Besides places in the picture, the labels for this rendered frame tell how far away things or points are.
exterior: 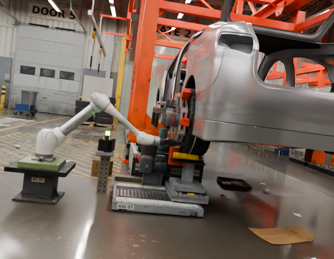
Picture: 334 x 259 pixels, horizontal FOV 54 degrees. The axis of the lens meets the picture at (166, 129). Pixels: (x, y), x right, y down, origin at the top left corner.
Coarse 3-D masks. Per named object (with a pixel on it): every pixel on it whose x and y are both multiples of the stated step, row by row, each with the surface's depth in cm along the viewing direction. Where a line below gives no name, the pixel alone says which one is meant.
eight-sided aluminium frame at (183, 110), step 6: (180, 96) 316; (180, 102) 313; (186, 102) 309; (174, 108) 351; (186, 108) 304; (180, 114) 306; (186, 114) 303; (180, 126) 304; (174, 132) 350; (180, 132) 304; (174, 138) 345; (180, 138) 314
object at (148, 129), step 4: (148, 116) 371; (148, 120) 371; (148, 124) 372; (144, 128) 371; (148, 128) 372; (152, 128) 373; (148, 132) 370; (152, 132) 371; (156, 132) 372; (168, 132) 382; (168, 136) 374; (172, 136) 374
